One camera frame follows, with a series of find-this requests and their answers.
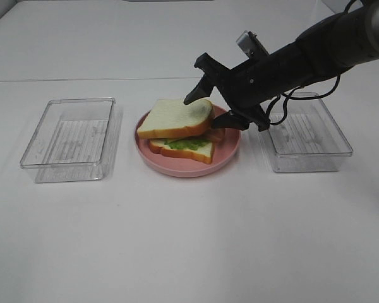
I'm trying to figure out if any green lettuce leaf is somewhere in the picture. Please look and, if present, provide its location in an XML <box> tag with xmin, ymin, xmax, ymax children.
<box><xmin>162</xmin><ymin>137</ymin><xmax>211</xmax><ymax>150</ymax></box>

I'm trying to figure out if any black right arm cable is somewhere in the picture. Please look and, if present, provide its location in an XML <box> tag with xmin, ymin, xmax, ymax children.
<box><xmin>265</xmin><ymin>74</ymin><xmax>344</xmax><ymax>126</ymax></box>

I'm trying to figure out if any left clear plastic tray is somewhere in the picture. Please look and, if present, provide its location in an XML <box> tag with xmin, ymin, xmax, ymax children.
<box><xmin>20</xmin><ymin>98</ymin><xmax>121</xmax><ymax>183</ymax></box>

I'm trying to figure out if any bread slice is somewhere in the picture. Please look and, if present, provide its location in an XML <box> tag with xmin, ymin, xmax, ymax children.
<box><xmin>136</xmin><ymin>98</ymin><xmax>214</xmax><ymax>139</ymax></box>
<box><xmin>147</xmin><ymin>139</ymin><xmax>215</xmax><ymax>164</ymax></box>

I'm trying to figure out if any clear plastic tray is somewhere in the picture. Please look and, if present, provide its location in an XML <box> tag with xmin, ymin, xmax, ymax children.
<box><xmin>20</xmin><ymin>98</ymin><xmax>121</xmax><ymax>183</ymax></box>
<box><xmin>259</xmin><ymin>99</ymin><xmax>353</xmax><ymax>173</ymax></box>

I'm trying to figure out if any right clear plastic tray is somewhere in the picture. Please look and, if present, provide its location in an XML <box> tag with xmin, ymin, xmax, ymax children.
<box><xmin>259</xmin><ymin>99</ymin><xmax>353</xmax><ymax>173</ymax></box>

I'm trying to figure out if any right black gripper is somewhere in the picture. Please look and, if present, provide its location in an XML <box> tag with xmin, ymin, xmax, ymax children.
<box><xmin>183</xmin><ymin>47</ymin><xmax>306</xmax><ymax>131</ymax></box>

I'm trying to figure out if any yellow cheese slice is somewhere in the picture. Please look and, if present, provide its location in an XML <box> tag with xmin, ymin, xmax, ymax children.
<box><xmin>166</xmin><ymin>137</ymin><xmax>189</xmax><ymax>142</ymax></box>

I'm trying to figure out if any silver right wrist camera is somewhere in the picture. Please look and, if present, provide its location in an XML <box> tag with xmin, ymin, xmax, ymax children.
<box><xmin>236</xmin><ymin>31</ymin><xmax>269</xmax><ymax>60</ymax></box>

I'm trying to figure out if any bacon strip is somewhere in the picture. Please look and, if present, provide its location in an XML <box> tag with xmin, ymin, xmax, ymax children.
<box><xmin>203</xmin><ymin>128</ymin><xmax>226</xmax><ymax>143</ymax></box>

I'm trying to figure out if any pink round plate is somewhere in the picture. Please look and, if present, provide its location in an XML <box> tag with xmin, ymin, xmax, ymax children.
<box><xmin>133</xmin><ymin>104</ymin><xmax>242</xmax><ymax>179</ymax></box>

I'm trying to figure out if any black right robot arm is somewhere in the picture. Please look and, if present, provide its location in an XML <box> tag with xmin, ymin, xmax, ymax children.
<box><xmin>184</xmin><ymin>1</ymin><xmax>379</xmax><ymax>131</ymax></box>

